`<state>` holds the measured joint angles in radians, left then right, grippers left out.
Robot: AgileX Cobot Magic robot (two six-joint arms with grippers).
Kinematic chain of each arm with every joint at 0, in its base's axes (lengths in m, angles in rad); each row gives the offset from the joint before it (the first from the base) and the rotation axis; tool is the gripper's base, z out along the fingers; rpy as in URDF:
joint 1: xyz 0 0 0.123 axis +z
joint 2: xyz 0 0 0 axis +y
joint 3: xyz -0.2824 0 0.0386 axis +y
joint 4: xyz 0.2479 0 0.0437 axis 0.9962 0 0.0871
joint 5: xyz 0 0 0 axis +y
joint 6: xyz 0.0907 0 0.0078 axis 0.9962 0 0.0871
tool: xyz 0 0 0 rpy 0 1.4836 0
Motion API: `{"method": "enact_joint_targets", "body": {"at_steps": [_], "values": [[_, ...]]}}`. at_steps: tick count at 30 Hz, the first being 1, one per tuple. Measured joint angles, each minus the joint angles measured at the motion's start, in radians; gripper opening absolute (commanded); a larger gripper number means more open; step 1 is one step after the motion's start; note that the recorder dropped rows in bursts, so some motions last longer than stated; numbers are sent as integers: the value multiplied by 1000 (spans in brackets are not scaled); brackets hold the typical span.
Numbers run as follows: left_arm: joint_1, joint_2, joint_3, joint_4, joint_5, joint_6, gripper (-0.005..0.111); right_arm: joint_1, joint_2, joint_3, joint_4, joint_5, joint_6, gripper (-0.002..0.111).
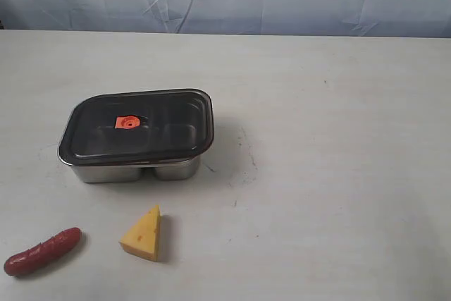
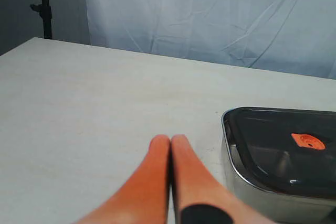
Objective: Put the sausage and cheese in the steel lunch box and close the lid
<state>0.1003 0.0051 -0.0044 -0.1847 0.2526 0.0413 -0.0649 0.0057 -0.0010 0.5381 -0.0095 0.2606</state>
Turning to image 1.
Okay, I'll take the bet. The dark transparent lunch box lid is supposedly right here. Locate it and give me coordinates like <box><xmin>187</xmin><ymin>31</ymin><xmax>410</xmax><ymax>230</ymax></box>
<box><xmin>58</xmin><ymin>89</ymin><xmax>214</xmax><ymax>167</ymax></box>

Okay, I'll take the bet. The yellow toy cheese wedge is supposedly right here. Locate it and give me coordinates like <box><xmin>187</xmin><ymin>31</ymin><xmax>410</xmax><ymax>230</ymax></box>
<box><xmin>119</xmin><ymin>205</ymin><xmax>161</xmax><ymax>262</ymax></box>

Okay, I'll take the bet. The red toy sausage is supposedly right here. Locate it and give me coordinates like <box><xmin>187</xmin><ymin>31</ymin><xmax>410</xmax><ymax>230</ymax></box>
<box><xmin>4</xmin><ymin>227</ymin><xmax>82</xmax><ymax>277</ymax></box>

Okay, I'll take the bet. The stainless steel lunch box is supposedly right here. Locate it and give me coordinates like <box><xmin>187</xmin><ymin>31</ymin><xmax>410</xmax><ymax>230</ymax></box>
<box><xmin>58</xmin><ymin>145</ymin><xmax>201</xmax><ymax>183</ymax></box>

